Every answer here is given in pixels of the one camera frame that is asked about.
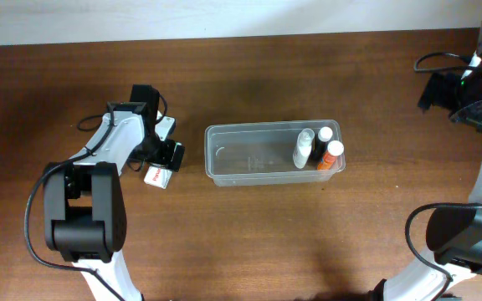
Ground orange Redoxon tube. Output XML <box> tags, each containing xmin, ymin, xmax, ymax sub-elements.
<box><xmin>316</xmin><ymin>140</ymin><xmax>345</xmax><ymax>171</ymax></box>

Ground dark bottle white cap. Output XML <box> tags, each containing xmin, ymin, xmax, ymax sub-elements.
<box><xmin>310</xmin><ymin>126</ymin><xmax>333</xmax><ymax>161</ymax></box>

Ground white calamine lotion bottle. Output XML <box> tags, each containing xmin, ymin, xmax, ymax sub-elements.
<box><xmin>293</xmin><ymin>128</ymin><xmax>315</xmax><ymax>169</ymax></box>

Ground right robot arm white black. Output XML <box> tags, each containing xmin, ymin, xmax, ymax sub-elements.
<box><xmin>365</xmin><ymin>19</ymin><xmax>482</xmax><ymax>300</ymax></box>

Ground white Panadol box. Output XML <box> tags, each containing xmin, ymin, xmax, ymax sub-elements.
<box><xmin>144</xmin><ymin>166</ymin><xmax>172</xmax><ymax>189</ymax></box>

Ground clear plastic container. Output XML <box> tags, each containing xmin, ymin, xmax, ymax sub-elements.
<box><xmin>204</xmin><ymin>120</ymin><xmax>346</xmax><ymax>186</ymax></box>

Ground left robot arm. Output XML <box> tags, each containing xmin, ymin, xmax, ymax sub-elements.
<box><xmin>35</xmin><ymin>84</ymin><xmax>185</xmax><ymax>300</ymax></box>

